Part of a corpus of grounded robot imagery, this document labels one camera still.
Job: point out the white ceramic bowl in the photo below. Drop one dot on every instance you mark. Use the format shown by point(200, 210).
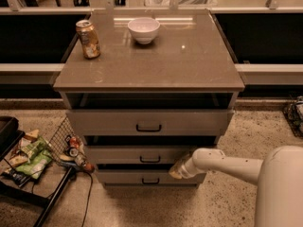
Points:
point(144, 29)

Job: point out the red soda can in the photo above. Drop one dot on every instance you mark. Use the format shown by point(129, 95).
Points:
point(73, 147)

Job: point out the grey drawer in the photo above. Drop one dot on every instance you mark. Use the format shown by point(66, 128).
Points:
point(145, 177)
point(137, 155)
point(149, 122)

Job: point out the green chip bag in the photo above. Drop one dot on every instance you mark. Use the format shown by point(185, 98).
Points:
point(38, 157)

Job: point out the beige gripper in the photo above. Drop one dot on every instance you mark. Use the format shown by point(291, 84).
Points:
point(188, 167)

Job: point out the gold soda can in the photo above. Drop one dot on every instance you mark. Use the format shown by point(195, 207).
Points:
point(88, 39)

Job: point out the wire basket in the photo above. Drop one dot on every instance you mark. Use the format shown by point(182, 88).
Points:
point(293, 113)
point(58, 145)

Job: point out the wire basket left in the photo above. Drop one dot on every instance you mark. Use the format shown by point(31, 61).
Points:
point(58, 145)

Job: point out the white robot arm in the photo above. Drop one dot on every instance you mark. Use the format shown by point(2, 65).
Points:
point(279, 178)

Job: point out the grey drawer cabinet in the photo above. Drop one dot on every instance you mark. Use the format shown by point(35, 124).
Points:
point(186, 67)

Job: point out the wire basket right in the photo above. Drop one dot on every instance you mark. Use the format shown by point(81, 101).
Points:
point(293, 113)

